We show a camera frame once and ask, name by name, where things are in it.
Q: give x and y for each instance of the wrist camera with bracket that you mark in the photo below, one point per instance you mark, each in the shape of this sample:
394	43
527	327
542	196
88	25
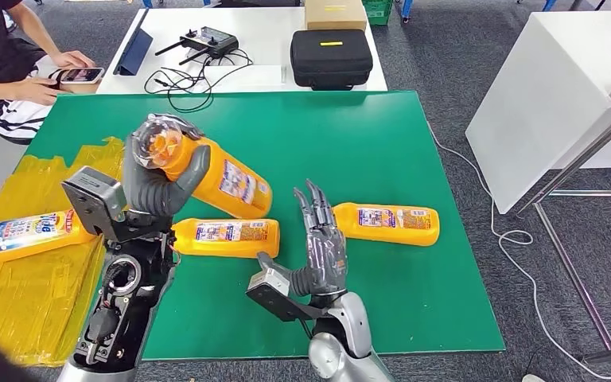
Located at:
268	290
92	198

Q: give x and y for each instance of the dark blue tablet cover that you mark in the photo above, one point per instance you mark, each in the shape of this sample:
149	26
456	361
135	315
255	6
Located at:
136	53

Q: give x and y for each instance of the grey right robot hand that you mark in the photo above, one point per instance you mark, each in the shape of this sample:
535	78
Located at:
326	263

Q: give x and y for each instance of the black remote controller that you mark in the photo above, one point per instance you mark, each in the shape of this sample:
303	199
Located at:
213	41

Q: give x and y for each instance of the orange detergent bottle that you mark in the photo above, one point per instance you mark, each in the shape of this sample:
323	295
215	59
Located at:
231	184
221	242
390	226
26	234

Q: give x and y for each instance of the black carrying case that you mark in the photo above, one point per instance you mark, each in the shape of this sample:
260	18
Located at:
331	60

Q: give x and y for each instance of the green plastic crate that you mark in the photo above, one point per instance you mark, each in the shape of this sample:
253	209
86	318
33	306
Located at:
377	11

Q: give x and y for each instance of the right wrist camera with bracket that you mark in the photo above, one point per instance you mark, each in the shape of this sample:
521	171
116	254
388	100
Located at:
268	290

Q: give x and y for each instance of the yellow taped sheet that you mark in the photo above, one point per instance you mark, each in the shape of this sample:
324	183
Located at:
21	300

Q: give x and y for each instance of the cardboard box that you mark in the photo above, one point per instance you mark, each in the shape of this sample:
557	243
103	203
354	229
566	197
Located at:
336	16

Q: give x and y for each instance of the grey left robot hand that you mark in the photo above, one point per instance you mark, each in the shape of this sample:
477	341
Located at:
147	190

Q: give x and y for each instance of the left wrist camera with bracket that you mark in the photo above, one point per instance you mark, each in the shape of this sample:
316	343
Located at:
92	198

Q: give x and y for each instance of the smartphone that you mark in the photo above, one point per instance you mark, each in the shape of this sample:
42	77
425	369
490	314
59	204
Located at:
81	75

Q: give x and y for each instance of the large white table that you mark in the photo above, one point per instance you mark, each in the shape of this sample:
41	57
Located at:
548	103

